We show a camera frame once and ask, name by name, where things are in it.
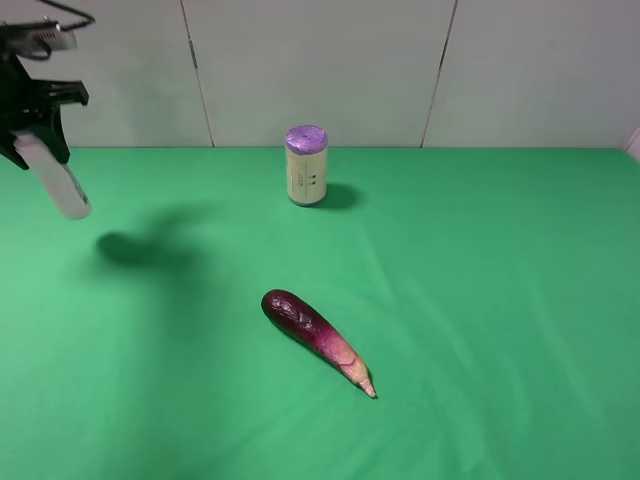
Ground white bottle black cap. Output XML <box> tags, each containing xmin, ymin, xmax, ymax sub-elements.
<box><xmin>15</xmin><ymin>134</ymin><xmax>92</xmax><ymax>220</ymax></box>

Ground black cable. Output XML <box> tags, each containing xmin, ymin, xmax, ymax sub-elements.
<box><xmin>37</xmin><ymin>0</ymin><xmax>96</xmax><ymax>31</ymax></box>

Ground purple garbage bag roll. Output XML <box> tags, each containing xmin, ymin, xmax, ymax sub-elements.
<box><xmin>284</xmin><ymin>125</ymin><xmax>328</xmax><ymax>206</ymax></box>

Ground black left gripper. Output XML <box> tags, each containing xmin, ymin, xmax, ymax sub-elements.
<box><xmin>0</xmin><ymin>50</ymin><xmax>89</xmax><ymax>170</ymax></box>

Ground purple eggplant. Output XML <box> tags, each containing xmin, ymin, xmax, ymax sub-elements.
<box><xmin>261</xmin><ymin>289</ymin><xmax>377</xmax><ymax>399</ymax></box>

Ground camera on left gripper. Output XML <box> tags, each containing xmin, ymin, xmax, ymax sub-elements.
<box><xmin>1</xmin><ymin>18</ymin><xmax>77</xmax><ymax>61</ymax></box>

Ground green tablecloth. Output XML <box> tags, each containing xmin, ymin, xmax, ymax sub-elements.
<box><xmin>1</xmin><ymin>148</ymin><xmax>639</xmax><ymax>479</ymax></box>

